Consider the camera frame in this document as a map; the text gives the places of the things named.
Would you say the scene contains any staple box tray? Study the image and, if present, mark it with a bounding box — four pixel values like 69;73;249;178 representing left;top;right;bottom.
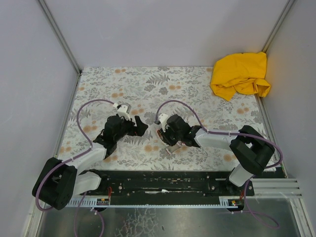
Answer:
165;145;181;155

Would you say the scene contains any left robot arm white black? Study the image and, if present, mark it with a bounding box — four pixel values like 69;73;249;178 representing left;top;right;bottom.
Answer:
32;115;148;211

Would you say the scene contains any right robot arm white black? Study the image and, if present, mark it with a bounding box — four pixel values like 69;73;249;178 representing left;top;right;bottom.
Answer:
157;114;275;187

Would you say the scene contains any floral patterned mat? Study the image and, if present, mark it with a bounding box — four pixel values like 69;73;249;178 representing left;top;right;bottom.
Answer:
59;67;266;171

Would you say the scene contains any yellow cloth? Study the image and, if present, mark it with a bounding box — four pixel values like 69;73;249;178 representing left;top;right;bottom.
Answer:
210;52;271;101

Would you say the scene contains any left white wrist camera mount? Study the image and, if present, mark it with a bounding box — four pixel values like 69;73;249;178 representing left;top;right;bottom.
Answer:
113;103;131;121

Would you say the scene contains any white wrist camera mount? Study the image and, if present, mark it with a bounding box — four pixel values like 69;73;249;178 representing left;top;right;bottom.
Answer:
113;103;131;121
158;114;169;132

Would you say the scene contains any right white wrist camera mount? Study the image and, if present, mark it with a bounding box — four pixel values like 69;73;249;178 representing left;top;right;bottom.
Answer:
158;114;169;132

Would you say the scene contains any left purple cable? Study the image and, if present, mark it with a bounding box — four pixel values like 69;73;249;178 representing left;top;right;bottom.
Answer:
36;99;118;237

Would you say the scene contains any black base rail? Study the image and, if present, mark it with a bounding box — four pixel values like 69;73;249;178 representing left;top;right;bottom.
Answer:
87;170;254;206

